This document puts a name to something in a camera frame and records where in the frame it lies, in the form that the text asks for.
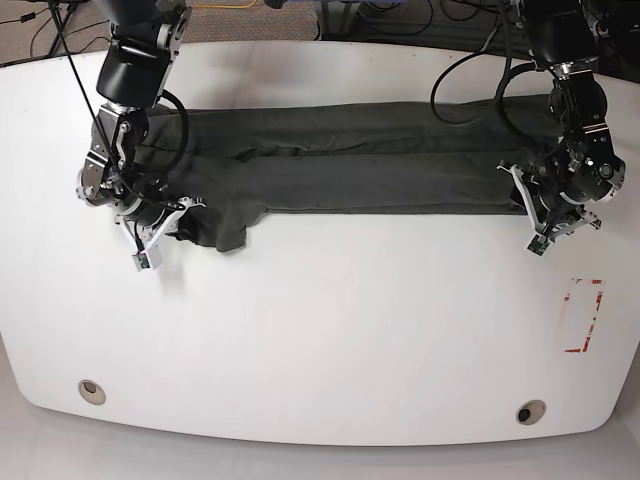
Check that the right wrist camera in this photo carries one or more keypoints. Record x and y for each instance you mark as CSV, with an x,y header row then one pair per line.
x,y
149,258

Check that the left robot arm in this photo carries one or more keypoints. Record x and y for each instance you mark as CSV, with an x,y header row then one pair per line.
x,y
582,168

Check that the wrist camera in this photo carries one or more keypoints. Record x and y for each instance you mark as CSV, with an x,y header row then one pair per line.
x,y
539,245
149,258

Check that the right table grommet hole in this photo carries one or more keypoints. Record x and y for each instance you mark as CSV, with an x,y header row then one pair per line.
x,y
531,412

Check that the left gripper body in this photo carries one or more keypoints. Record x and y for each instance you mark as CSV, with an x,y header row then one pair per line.
x,y
550,215

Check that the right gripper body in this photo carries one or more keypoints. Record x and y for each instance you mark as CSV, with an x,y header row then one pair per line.
x,y
143,224

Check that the red tape rectangle marking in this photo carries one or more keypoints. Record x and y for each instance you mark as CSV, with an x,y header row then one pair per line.
x,y
579,314

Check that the dark grey t-shirt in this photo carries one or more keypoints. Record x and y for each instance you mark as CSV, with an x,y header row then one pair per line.
x,y
370,158

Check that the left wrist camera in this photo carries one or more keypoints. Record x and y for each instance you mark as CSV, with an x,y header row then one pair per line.
x,y
539,245

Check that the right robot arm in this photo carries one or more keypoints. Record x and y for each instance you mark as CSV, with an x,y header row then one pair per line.
x,y
145,37

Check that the table grommet hole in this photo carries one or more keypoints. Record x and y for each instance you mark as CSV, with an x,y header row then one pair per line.
x,y
91,392
531,412

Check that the black tripod stand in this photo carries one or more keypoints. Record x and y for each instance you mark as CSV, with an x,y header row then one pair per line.
x,y
59,20

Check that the left table grommet hole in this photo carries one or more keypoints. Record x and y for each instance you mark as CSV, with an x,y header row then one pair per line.
x,y
91,392

